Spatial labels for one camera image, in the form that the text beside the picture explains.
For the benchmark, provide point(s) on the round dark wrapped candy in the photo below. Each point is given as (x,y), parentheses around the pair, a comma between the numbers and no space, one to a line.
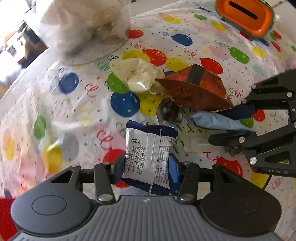
(168,113)

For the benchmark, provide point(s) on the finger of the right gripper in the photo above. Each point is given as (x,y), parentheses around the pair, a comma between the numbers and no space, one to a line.
(233,138)
(240,112)

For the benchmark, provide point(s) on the brown red zigzag snack bag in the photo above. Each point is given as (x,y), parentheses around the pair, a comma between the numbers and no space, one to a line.
(197,88)

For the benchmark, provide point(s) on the large clear plastic bag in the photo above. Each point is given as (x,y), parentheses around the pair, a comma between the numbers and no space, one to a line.
(80,32)

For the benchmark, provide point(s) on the cream white snack bag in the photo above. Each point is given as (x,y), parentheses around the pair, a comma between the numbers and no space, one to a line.
(138,75)

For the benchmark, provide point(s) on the light blue cookie packet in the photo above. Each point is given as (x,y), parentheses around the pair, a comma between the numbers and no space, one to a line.
(214,121)

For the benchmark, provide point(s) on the white navy snack packet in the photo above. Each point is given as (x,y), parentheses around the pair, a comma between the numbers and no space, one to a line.
(147,157)

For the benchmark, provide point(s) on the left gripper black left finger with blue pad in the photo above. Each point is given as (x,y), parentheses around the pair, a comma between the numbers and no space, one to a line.
(106,174)

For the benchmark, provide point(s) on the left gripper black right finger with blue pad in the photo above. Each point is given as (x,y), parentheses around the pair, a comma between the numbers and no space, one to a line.
(183,180)

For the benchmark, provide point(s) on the orange tissue box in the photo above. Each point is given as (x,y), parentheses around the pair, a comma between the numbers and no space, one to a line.
(253,17)

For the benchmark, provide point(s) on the red cardboard box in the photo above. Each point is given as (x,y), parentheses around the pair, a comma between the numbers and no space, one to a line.
(7,226)

